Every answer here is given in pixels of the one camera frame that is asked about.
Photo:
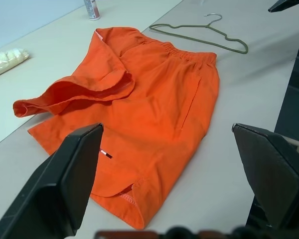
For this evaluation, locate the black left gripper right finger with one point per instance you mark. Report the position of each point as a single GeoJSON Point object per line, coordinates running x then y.
{"type": "Point", "coordinates": [276, 174]}

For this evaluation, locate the olive green clothes hanger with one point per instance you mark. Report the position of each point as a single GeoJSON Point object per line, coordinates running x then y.
{"type": "Point", "coordinates": [235, 40]}

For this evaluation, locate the light wooden stick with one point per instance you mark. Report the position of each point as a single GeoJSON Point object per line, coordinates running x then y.
{"type": "Point", "coordinates": [297, 143]}

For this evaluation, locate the pale yellow cloth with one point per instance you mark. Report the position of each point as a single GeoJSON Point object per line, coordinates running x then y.
{"type": "Point", "coordinates": [7, 61]}

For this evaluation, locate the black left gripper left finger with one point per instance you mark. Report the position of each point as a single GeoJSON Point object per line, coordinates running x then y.
{"type": "Point", "coordinates": [47, 194]}

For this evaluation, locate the orange shorts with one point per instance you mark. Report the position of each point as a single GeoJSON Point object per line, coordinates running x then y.
{"type": "Point", "coordinates": [152, 112]}

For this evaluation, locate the white spray bottle red label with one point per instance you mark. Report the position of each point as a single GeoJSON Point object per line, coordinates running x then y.
{"type": "Point", "coordinates": [92, 10]}

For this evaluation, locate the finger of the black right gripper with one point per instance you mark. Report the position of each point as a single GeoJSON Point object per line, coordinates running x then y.
{"type": "Point", "coordinates": [287, 4]}

